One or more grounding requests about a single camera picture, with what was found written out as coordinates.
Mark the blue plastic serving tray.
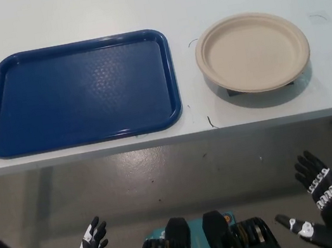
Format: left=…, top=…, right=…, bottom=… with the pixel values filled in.
left=0, top=25, right=186, bottom=160

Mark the black tape patch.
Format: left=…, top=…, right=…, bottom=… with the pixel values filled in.
left=225, top=74, right=296, bottom=99

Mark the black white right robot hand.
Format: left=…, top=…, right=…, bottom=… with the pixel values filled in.
left=264, top=146, right=332, bottom=248

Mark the black teal robot body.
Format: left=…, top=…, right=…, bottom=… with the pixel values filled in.
left=126, top=199, right=286, bottom=248

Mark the beige round paper plate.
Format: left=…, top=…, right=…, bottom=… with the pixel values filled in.
left=189, top=3, right=317, bottom=102

